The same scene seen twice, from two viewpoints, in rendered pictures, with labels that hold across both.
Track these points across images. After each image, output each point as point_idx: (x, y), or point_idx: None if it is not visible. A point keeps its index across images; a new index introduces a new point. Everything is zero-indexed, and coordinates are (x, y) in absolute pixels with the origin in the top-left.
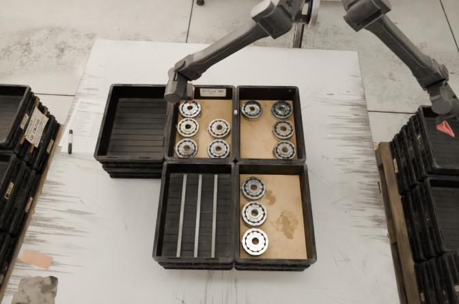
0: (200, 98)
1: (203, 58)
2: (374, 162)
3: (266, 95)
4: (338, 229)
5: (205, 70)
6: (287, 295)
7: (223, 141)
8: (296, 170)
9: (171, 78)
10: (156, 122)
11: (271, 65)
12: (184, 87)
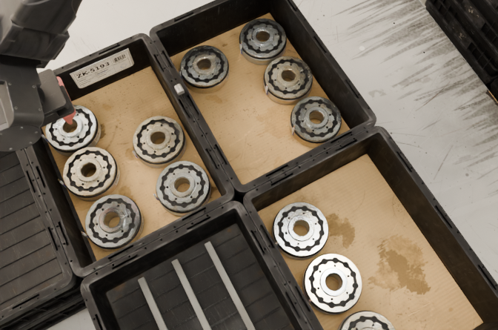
0: (81, 93)
1: None
2: (461, 60)
3: (216, 24)
4: (474, 214)
5: (75, 14)
6: None
7: (183, 164)
8: (363, 147)
9: None
10: (9, 196)
11: None
12: (35, 93)
